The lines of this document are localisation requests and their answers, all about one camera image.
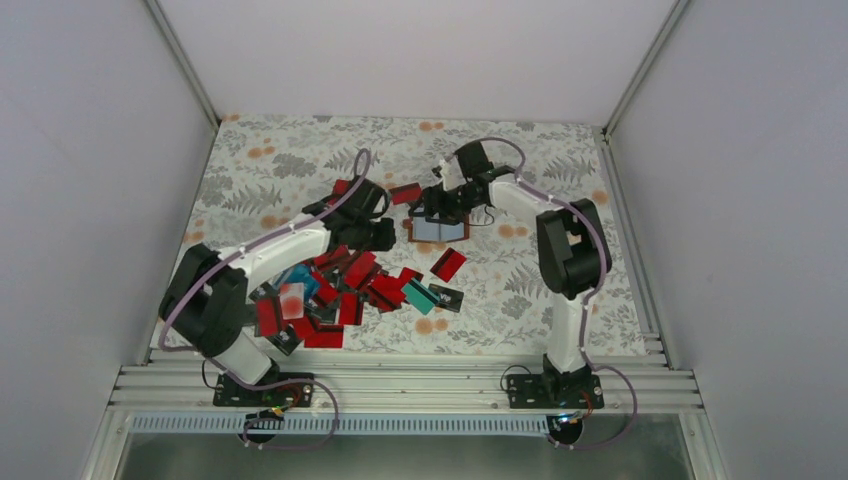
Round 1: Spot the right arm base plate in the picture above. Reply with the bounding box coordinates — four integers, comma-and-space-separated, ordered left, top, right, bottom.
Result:
504, 374, 605, 410

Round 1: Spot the red card near holder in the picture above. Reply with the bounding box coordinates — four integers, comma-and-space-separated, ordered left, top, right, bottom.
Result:
430, 248, 467, 282

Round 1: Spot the red card pile centre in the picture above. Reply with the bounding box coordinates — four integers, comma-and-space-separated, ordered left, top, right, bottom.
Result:
306, 246, 423, 326

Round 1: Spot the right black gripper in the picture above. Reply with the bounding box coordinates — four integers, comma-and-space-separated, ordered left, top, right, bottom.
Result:
408, 183, 482, 226

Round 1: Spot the black VIP card right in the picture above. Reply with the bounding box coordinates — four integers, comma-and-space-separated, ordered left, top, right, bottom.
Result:
429, 284, 464, 313

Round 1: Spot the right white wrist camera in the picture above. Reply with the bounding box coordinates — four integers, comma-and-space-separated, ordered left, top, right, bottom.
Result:
438, 159, 464, 191

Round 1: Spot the blue card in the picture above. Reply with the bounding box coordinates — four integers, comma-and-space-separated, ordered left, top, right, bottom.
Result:
273, 264, 320, 299

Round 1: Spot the red card far centre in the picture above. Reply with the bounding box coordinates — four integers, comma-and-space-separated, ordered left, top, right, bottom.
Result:
389, 183, 422, 205

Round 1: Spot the red card bottom front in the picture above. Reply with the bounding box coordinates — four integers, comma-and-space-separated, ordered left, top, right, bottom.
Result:
303, 325, 344, 349

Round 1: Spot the black VIP card bottom left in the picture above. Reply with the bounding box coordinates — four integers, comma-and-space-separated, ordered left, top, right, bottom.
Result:
267, 326, 302, 356

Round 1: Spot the red card far left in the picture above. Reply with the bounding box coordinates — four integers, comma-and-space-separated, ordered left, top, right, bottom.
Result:
332, 179, 351, 196

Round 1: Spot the brown leather card holder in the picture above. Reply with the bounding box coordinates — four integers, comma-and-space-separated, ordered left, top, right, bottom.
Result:
408, 217, 470, 243

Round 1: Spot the teal card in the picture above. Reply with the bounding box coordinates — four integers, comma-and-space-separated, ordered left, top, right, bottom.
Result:
401, 278, 439, 315

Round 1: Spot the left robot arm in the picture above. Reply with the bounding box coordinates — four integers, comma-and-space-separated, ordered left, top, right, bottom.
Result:
158, 176, 395, 405

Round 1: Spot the black vip card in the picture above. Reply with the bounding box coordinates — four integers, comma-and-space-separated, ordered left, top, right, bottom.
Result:
429, 284, 464, 313
267, 326, 302, 356

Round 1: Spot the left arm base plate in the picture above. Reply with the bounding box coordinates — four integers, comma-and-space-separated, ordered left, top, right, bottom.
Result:
212, 372, 314, 408

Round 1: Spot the white card red blot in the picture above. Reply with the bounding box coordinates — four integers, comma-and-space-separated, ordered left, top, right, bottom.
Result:
278, 282, 305, 320

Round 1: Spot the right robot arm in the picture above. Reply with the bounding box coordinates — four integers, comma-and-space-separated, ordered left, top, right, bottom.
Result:
410, 138, 612, 407

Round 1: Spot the aluminium rail frame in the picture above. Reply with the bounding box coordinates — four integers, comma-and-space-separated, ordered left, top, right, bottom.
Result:
83, 335, 725, 479

